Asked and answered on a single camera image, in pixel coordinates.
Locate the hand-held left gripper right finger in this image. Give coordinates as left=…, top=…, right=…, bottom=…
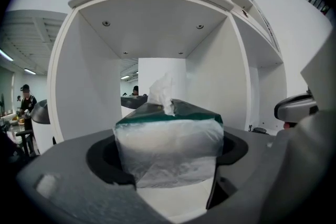
left=183, top=109, right=336, bottom=224

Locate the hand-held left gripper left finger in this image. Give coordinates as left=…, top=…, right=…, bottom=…
left=15, top=127, right=174, bottom=224

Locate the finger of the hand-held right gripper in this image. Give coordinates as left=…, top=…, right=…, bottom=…
left=274, top=93, right=320, bottom=123
left=300, top=30, right=336, bottom=111

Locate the green and white tissues pack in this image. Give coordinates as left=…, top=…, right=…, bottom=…
left=112, top=72, right=225, bottom=189

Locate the white shelf unit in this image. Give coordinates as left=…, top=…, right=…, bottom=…
left=46, top=0, right=287, bottom=157

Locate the black office chair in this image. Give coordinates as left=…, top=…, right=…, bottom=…
left=15, top=129, right=36, bottom=157

